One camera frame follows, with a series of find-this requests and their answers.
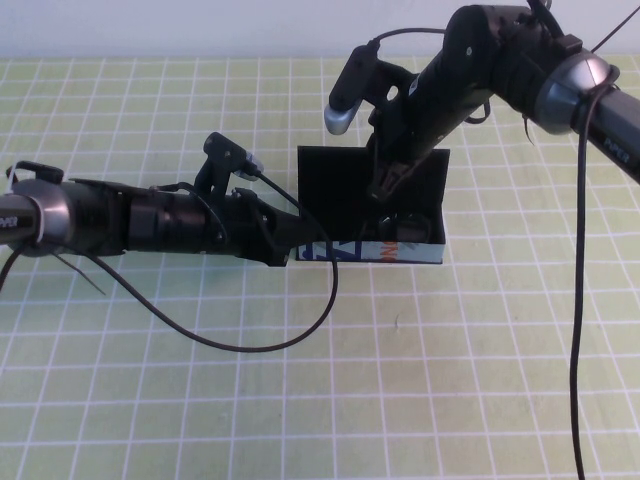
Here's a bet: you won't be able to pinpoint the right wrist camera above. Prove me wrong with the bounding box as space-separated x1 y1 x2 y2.
323 44 380 135

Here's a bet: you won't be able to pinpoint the black framed glasses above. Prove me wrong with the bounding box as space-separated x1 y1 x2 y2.
357 212 435 249

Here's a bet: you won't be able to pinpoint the black printed glasses case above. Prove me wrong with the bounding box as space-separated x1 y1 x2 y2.
295 144 450 266

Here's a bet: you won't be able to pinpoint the right arm cable loop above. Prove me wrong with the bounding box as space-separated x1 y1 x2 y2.
522 0 584 54

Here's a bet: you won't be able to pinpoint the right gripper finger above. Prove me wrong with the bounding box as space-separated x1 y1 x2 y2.
382 162 416 201
368 144 389 201

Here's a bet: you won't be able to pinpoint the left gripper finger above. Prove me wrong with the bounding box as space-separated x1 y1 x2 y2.
277 209 322 236
280 230 322 252

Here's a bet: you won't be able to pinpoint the left camera mount bracket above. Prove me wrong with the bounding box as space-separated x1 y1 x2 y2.
193 159 232 200

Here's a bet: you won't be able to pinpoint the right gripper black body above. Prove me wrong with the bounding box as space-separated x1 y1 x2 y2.
367 94 446 169

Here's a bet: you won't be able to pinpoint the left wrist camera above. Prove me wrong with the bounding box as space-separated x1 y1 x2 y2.
202 130 266 182

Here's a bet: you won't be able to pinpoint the left camera black cable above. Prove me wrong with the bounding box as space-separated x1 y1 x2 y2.
0 169 340 354

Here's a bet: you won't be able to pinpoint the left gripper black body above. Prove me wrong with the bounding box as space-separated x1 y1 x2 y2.
222 188 290 269

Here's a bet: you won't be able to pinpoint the left arm cable loop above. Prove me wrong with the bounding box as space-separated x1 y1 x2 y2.
8 159 65 185

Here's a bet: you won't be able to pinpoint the arm cable loop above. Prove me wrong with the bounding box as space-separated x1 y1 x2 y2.
522 0 584 54
8 159 65 185

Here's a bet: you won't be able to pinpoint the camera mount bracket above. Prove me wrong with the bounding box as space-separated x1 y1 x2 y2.
369 57 419 109
193 159 232 200

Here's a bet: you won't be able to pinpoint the green checked tablecloth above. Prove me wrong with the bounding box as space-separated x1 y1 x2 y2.
0 54 640 480

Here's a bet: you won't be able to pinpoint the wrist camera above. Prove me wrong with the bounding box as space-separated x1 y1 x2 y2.
323 44 380 135
202 130 266 182

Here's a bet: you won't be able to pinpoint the white zip tie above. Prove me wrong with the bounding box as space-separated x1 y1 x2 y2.
5 160 49 246

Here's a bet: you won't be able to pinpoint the right camera black cable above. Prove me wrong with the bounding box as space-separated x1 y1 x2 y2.
368 27 621 480

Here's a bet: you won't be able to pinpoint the camera black cable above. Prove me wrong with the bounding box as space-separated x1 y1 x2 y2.
368 27 621 480
0 169 340 354

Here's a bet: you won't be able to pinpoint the right camera mount bracket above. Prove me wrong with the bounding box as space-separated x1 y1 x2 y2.
369 57 419 109

